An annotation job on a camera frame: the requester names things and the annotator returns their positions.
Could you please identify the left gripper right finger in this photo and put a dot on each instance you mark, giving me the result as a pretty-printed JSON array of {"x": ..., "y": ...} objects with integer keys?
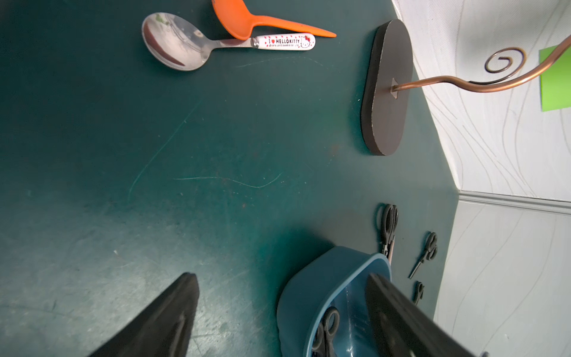
[{"x": 400, "y": 328}]

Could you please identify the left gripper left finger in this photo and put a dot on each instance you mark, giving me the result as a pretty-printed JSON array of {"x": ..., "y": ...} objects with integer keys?
[{"x": 163, "y": 328}]

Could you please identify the black scissors large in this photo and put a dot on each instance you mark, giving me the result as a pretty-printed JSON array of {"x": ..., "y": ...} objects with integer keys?
[{"x": 326, "y": 333}]

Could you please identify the black scissors thin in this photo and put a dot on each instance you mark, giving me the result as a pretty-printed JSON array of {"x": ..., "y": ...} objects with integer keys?
[{"x": 388, "y": 223}]

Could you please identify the small black scissors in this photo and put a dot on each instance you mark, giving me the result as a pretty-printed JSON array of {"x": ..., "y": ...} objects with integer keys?
[{"x": 429, "y": 252}]

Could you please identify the blue plastic storage box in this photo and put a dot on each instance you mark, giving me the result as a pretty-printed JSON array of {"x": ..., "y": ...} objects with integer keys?
[{"x": 337, "y": 278}]

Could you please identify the copper cup holder stand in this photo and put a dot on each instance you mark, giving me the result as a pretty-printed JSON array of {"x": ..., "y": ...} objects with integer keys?
[{"x": 385, "y": 100}]

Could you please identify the green plastic goblet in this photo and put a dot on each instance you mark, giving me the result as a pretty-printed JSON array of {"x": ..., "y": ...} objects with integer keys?
[{"x": 556, "y": 85}]

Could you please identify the metal hello kitty spoon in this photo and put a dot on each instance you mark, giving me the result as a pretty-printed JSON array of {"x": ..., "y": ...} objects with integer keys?
[{"x": 180, "y": 45}]

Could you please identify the green table mat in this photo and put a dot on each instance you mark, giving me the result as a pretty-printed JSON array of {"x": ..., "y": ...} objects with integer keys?
[{"x": 118, "y": 174}]

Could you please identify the orange plastic spoon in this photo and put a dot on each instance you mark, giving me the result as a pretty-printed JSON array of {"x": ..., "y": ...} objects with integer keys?
[{"x": 240, "y": 22}]

